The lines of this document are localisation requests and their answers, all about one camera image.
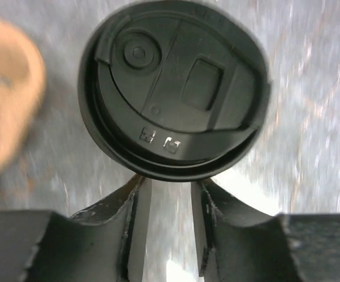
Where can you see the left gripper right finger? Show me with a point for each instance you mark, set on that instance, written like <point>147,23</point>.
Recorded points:
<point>235,242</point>

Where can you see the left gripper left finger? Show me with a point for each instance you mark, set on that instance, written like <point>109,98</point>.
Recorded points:
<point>103,242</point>

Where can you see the black plastic cup lid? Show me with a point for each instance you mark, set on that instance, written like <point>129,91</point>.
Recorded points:
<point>173,90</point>

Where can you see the cardboard cup carrier tray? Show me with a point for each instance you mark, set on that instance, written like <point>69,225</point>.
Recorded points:
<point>22,88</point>

